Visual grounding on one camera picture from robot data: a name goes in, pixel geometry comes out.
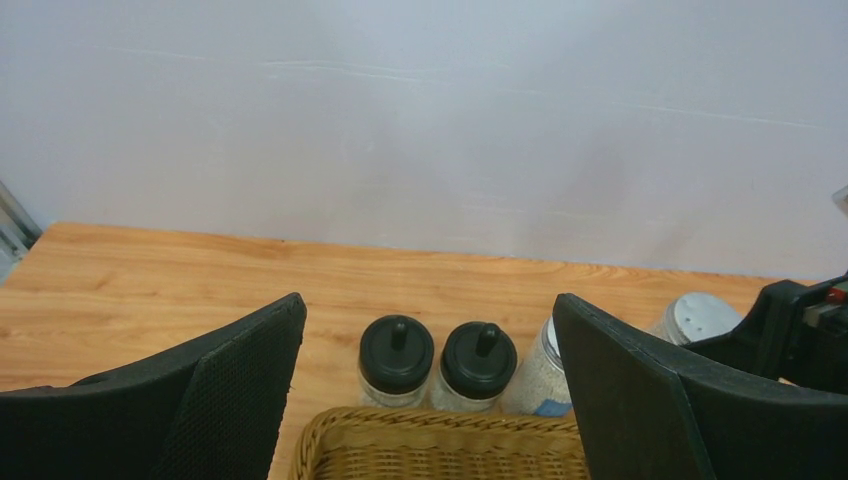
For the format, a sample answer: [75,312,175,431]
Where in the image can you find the left black-lid spice jar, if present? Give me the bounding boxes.
[358,314,435,408]

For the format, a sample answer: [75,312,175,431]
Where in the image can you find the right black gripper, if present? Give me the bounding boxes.
[686,274,847,394]

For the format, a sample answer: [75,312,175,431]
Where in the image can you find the woven wicker divided basket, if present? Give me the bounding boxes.
[288,407,590,479]

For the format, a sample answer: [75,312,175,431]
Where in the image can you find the silver-lid pepper jar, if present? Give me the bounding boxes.
[500,317,573,418]
[648,292,743,345]

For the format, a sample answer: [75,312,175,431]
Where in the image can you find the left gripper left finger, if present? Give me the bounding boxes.
[1,293,307,479]

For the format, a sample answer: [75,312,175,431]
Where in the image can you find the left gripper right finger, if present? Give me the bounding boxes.
[553,293,847,479]

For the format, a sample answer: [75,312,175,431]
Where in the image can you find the left aluminium frame post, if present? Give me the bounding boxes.
[1,183,43,266]

